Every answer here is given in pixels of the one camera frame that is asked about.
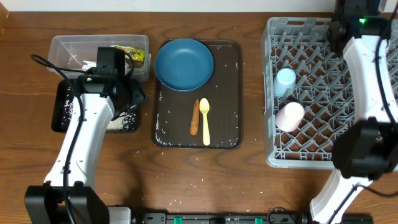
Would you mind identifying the dark blue plate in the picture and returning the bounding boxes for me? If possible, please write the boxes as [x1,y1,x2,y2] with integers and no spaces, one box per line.
[154,39,214,91]

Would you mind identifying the yellow plastic spoon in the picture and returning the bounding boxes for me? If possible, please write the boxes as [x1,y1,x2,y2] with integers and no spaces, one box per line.
[200,98,211,146]

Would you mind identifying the pink cup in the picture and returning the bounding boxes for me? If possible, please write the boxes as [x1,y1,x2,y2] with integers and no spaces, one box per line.
[275,102,305,132]

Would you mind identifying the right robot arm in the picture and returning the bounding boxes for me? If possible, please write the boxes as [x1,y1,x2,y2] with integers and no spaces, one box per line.
[308,0,397,223]

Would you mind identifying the white rice pile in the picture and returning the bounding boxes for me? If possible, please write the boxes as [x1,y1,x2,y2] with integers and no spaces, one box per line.
[60,93,139,132]

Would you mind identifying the grey dishwasher rack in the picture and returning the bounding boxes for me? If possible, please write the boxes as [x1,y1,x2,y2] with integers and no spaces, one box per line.
[260,16,398,171]

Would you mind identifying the light blue cup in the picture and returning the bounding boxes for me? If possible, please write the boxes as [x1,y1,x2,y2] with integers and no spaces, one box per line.
[274,68,296,97]

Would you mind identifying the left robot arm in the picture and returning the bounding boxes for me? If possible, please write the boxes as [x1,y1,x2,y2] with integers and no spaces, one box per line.
[24,75,146,223]

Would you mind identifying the orange carrot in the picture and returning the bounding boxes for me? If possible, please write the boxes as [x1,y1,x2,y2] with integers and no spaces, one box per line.
[190,98,200,135]

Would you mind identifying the yellow snack wrapper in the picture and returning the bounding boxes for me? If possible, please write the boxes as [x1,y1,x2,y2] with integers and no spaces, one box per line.
[112,45,146,62]

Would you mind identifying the clear plastic bin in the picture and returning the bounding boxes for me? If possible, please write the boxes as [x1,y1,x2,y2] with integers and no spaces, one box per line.
[48,34,151,82]

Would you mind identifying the white tissue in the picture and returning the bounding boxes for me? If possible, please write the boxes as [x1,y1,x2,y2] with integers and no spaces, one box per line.
[81,60,96,71]

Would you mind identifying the dark brown serving tray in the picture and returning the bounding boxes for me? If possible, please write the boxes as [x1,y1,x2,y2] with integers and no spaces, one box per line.
[151,40,243,150]

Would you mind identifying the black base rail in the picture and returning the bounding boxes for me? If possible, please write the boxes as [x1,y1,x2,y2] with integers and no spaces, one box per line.
[107,208,374,224]

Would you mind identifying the black rectangular tray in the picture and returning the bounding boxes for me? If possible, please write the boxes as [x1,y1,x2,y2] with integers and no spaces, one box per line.
[51,80,140,133]

